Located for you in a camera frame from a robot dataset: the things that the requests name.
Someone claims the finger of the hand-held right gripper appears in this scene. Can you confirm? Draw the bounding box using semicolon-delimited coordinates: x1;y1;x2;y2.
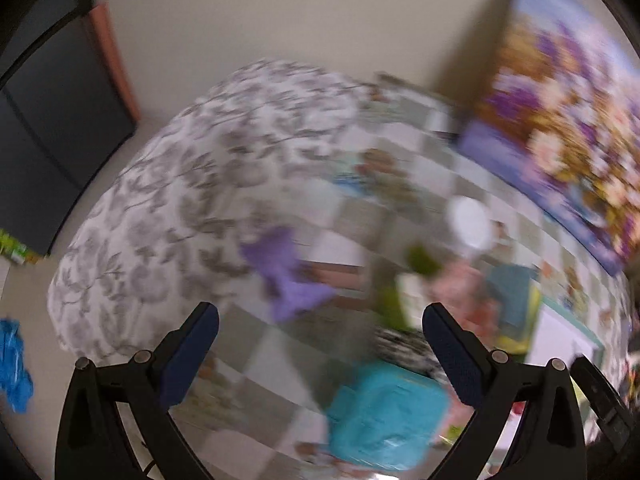
570;354;638;461

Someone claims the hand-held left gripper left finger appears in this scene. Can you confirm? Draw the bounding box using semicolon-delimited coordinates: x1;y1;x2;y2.
54;301;221;480

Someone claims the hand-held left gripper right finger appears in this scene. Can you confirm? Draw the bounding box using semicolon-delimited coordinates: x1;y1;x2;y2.
421;302;588;480

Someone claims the teal box with white inside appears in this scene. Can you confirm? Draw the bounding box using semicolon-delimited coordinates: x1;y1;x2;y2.
380;262;608;411

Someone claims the purple cloth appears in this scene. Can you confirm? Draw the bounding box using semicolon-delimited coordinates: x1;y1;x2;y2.
240;225;337;324

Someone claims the leopard print scrunchie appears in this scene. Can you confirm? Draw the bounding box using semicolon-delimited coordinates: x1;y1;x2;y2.
374;329;437;377

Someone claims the pink white striped cloth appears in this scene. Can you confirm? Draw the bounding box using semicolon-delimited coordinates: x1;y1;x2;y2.
431;264;497;342

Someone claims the blue face mask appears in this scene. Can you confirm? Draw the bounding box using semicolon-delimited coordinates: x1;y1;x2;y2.
487;265;537;333

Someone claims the teal plush toy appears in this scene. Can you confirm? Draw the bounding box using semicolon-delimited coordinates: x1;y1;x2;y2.
325;362;449;472

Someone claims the checked printed tablecloth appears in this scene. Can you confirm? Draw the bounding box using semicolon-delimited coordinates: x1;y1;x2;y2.
165;72;636;480

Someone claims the white bottle with green label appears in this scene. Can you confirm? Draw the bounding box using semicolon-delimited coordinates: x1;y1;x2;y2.
402;195;496;278

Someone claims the blue cloth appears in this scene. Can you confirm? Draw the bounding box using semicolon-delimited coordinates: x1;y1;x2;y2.
0;317;36;414

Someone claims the green packet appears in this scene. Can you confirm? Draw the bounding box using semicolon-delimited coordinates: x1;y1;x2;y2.
0;227;42;267

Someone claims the flower painting canvas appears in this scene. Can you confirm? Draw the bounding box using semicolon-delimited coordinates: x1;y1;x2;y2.
457;0;640;277

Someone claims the dark cabinet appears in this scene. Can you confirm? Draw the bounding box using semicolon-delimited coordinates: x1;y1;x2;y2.
0;0;139;257

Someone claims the orange board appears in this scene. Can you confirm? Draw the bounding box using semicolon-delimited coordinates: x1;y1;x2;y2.
90;2;141;124

